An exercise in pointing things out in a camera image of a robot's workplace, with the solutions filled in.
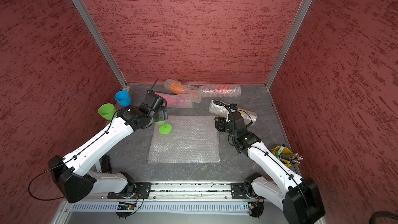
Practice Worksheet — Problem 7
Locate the yellow glass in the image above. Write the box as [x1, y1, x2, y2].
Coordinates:
[209, 100, 258, 124]

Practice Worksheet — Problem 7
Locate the dark green glass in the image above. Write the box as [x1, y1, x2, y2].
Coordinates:
[155, 121, 172, 135]

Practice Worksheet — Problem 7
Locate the blue glass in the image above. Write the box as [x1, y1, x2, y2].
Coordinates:
[115, 90, 132, 107]

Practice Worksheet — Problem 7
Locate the light green wine glass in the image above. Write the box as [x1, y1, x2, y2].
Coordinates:
[97, 103, 117, 121]

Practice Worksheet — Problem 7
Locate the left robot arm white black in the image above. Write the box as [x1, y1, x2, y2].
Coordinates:
[48, 90, 167, 203]

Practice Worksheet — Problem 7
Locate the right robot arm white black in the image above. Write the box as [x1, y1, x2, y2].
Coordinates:
[214, 100, 325, 224]

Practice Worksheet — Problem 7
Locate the pink glass in bubble wrap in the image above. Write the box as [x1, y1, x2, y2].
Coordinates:
[155, 92, 193, 109]

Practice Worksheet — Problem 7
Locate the orange glass in bubble wrap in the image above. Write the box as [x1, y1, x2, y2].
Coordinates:
[164, 79, 202, 103]

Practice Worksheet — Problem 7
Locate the red glass in bubble wrap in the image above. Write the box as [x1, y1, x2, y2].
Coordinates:
[199, 84, 241, 97]

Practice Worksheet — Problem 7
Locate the right base wiring plug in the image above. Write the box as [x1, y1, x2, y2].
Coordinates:
[248, 202, 264, 219]

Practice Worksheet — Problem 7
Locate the left base wiring board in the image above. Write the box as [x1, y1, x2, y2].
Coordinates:
[116, 202, 137, 218]

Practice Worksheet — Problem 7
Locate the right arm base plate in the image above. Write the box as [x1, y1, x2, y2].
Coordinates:
[231, 183, 258, 200]

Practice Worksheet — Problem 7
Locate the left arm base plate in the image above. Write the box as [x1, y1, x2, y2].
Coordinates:
[107, 182, 152, 201]

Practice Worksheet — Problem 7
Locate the aluminium front rail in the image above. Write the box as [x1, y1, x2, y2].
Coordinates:
[63, 180, 316, 201]

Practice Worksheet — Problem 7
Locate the white slotted cable duct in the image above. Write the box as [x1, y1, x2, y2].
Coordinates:
[71, 201, 249, 215]

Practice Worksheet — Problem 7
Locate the left aluminium corner post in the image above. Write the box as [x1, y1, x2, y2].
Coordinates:
[72, 0, 127, 89]

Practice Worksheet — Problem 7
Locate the aluminium corner post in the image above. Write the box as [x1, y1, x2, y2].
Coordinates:
[72, 0, 127, 89]
[265, 0, 313, 91]

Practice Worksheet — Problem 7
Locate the right aluminium corner post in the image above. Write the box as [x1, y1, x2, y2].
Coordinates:
[265, 0, 313, 91]

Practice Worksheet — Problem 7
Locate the black hose bottom right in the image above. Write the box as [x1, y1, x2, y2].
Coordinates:
[368, 211, 398, 224]

